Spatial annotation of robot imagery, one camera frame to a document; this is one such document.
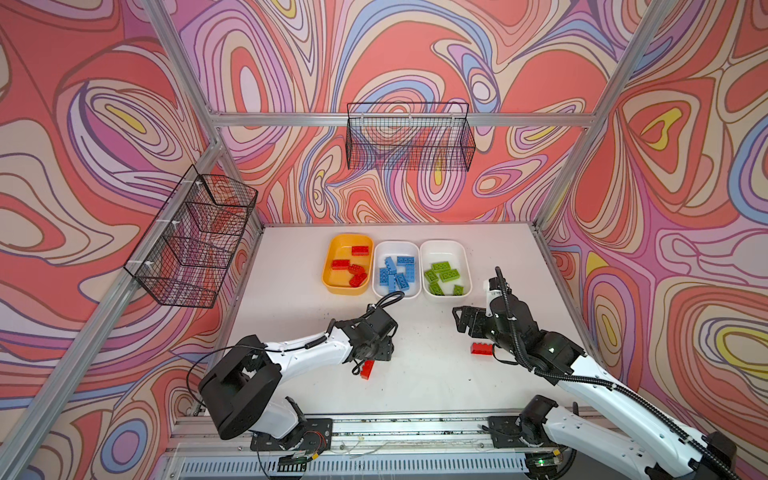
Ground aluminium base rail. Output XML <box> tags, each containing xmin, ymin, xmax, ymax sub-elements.
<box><xmin>173</xmin><ymin>410</ymin><xmax>649</xmax><ymax>457</ymax></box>

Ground lone green lego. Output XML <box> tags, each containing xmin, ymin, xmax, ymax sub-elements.
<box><xmin>424</xmin><ymin>269</ymin><xmax>440</xmax><ymax>283</ymax></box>

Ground green lego cluster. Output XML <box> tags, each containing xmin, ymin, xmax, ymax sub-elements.
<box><xmin>428</xmin><ymin>282</ymin><xmax>444</xmax><ymax>296</ymax></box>

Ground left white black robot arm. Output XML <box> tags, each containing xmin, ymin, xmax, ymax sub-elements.
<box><xmin>198</xmin><ymin>291</ymin><xmax>405</xmax><ymax>450</ymax></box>

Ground back black wire basket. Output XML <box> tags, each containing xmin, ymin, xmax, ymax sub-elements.
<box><xmin>345</xmin><ymin>100</ymin><xmax>476</xmax><ymax>172</ymax></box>

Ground black wire basket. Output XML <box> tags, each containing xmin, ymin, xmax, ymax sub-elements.
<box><xmin>345</xmin><ymin>100</ymin><xmax>476</xmax><ymax>172</ymax></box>
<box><xmin>124</xmin><ymin>166</ymin><xmax>258</xmax><ymax>309</ymax></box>

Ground right white plastic bin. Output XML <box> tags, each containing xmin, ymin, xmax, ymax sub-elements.
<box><xmin>419</xmin><ymin>240</ymin><xmax>473</xmax><ymax>302</ymax></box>

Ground blue lego mid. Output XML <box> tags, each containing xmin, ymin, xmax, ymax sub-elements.
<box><xmin>396</xmin><ymin>256</ymin><xmax>415</xmax><ymax>268</ymax></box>

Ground left black wire basket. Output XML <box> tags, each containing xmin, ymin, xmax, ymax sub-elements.
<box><xmin>124</xmin><ymin>166</ymin><xmax>258</xmax><ymax>309</ymax></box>

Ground yellow plastic bin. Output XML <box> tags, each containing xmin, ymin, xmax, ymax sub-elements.
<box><xmin>322</xmin><ymin>233</ymin><xmax>374</xmax><ymax>295</ymax></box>

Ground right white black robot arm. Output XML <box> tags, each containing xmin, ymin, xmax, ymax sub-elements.
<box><xmin>452</xmin><ymin>270</ymin><xmax>738</xmax><ymax>479</ymax></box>

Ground blue lego pair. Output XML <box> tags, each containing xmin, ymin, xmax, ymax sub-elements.
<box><xmin>384</xmin><ymin>257</ymin><xmax>398</xmax><ymax>275</ymax></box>

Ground red double lego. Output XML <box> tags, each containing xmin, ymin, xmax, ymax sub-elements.
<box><xmin>331</xmin><ymin>259</ymin><xmax>351</xmax><ymax>271</ymax></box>

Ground middle white plastic bin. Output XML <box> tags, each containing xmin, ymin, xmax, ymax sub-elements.
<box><xmin>371</xmin><ymin>241</ymin><xmax>423</xmax><ymax>299</ymax></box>

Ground white plastic bin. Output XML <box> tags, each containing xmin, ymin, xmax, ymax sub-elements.
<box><xmin>419</xmin><ymin>240</ymin><xmax>473</xmax><ymax>302</ymax></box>
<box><xmin>371</xmin><ymin>241</ymin><xmax>423</xmax><ymax>299</ymax></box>

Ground extra blue lego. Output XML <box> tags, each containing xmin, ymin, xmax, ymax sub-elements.
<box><xmin>404</xmin><ymin>265</ymin><xmax>416</xmax><ymax>284</ymax></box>

